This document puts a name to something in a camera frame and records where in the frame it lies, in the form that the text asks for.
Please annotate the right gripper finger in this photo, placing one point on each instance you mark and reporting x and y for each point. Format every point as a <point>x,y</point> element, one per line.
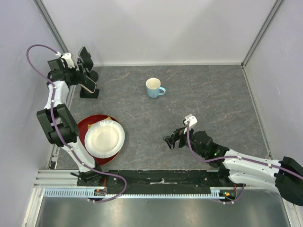
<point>176,134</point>
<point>171,141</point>

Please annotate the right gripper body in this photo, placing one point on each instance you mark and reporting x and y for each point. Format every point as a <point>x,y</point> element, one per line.
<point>183,140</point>

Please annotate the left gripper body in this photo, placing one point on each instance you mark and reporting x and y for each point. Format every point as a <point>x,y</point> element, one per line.
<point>75,79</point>

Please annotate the black phone pink case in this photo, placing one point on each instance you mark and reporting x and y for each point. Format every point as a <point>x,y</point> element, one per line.
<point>87,83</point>

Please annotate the black folding phone stand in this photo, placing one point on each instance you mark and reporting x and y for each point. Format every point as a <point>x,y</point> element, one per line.
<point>86,94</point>

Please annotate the black phone clear case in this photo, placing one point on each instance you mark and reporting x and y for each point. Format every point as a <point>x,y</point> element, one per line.
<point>86,59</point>

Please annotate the black round-base phone stand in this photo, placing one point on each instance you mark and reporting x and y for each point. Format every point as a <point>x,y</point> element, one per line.
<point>93,74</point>

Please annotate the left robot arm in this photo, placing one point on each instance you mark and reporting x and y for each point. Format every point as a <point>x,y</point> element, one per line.
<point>57,121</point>

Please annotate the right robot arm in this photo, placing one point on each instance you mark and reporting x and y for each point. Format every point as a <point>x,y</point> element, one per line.
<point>282,176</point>

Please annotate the red round tray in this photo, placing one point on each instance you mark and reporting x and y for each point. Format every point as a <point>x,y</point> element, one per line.
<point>83,127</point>

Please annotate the light blue mug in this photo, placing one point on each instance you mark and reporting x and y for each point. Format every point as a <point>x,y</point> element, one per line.
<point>154,88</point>

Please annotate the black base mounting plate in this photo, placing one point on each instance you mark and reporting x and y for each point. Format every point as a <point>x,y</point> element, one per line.
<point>154,181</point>

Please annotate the yellow item on tray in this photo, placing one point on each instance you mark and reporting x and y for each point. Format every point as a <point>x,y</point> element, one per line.
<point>90,125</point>

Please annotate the white paper plate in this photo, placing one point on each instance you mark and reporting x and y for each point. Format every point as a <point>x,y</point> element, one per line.
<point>104,139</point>

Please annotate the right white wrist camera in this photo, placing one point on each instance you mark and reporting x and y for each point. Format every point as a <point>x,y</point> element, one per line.
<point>192,120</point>

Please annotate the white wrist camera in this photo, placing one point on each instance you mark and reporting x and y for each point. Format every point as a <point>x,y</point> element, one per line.
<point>192,120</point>
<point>66,59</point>

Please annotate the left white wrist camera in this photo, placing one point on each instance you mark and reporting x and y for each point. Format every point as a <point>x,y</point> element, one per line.
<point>66,59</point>

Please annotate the slotted cable duct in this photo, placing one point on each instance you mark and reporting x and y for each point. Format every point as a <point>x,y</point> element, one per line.
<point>94,194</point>

